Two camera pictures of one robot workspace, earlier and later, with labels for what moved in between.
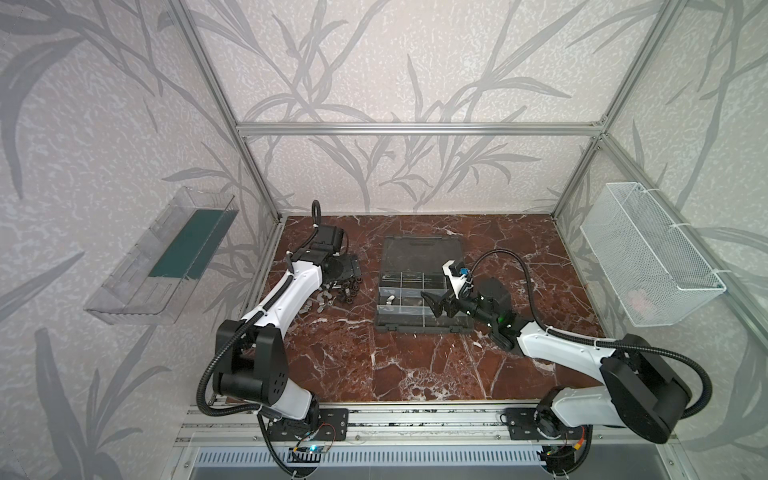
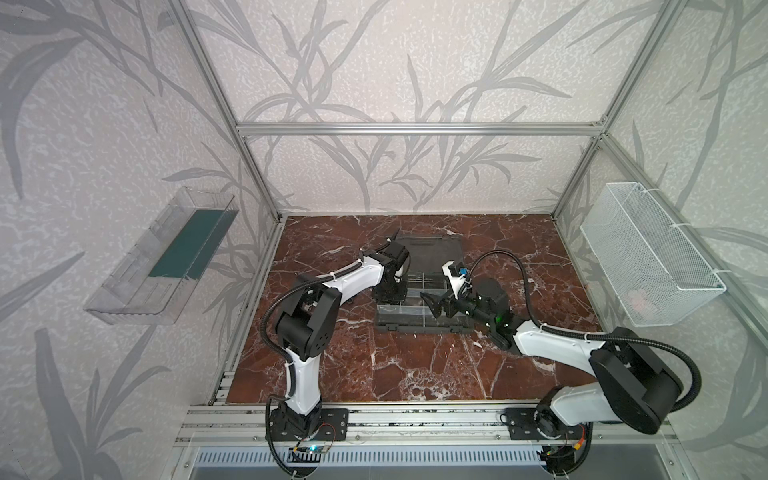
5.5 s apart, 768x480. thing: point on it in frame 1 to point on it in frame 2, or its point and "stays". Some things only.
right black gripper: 453,302 stays
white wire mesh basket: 651,270 stays
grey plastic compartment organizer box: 411,265 stays
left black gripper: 346,278 to 390,291
